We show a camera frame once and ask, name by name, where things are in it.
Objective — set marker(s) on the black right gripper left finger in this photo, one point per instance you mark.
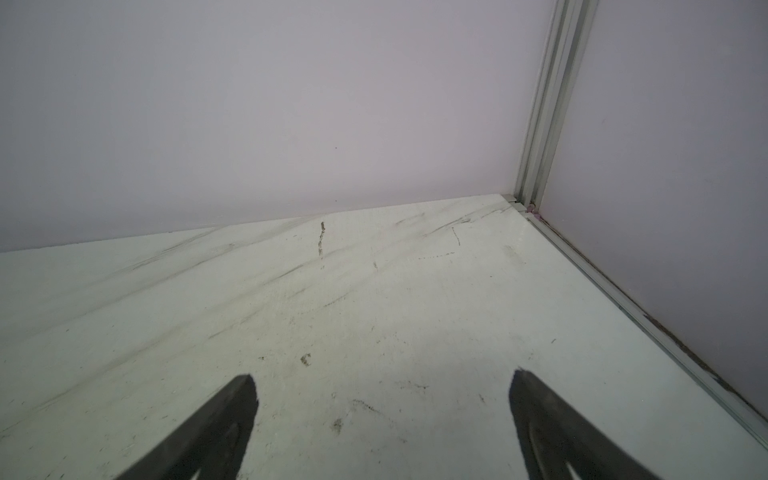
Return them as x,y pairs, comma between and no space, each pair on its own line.
211,443

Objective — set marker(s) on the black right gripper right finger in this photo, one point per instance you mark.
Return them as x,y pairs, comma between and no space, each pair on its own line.
557,442

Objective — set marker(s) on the aluminium frame post right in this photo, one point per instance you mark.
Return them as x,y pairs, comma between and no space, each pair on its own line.
566,43

